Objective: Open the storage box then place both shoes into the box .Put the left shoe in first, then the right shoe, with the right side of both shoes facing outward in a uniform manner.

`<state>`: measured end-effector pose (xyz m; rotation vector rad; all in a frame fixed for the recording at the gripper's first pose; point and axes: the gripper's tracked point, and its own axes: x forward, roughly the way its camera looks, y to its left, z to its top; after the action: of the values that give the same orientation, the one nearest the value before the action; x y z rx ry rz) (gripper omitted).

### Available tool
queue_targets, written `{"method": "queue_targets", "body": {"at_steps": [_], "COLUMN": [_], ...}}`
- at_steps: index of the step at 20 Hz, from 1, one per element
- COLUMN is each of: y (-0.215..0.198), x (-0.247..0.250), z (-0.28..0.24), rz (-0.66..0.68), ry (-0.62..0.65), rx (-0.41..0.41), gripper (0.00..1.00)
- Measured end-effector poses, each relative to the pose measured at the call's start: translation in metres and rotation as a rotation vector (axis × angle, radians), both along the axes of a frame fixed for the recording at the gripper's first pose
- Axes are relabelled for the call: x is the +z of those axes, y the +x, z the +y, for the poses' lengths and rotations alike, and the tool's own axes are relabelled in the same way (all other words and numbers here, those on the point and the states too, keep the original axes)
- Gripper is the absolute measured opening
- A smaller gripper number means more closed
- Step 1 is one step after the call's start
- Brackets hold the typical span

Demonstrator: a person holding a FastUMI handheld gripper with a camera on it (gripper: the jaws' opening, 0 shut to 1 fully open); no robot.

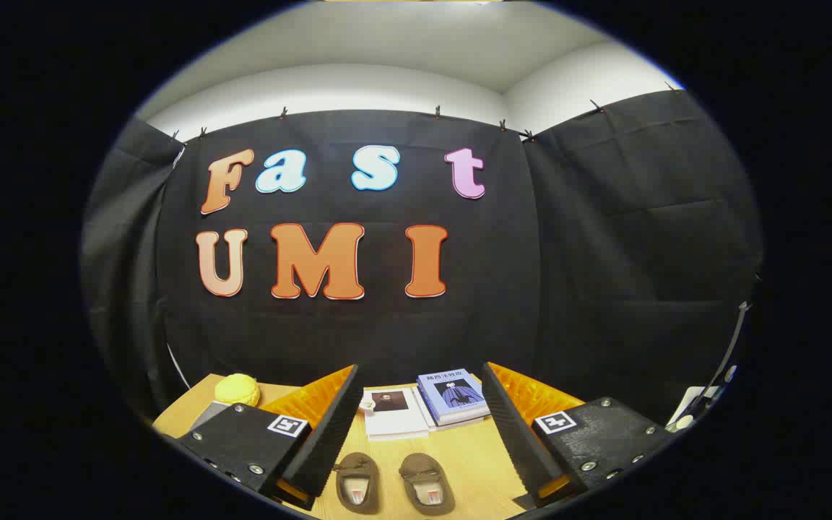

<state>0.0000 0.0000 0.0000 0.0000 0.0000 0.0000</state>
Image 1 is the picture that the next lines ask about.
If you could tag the beige fabric storage box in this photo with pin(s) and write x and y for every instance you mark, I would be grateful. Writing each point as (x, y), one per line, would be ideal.
(208, 417)

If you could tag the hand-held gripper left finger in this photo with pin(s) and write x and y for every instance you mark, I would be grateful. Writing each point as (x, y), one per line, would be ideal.
(326, 440)

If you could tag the blue book with figure print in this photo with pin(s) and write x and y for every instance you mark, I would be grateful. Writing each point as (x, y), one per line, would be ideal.
(452, 393)

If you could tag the white flat object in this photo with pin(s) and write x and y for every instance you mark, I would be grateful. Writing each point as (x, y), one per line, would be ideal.
(690, 406)

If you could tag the yellow plush ball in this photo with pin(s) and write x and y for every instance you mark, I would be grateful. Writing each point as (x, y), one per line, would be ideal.
(237, 390)

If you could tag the brown fuzzy shoe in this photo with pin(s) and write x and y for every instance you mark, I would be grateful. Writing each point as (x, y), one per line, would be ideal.
(427, 484)
(357, 482)

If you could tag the white book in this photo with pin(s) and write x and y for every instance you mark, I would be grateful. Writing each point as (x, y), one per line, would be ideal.
(398, 422)

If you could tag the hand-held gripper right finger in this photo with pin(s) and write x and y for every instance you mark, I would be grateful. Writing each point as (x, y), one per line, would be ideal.
(517, 433)

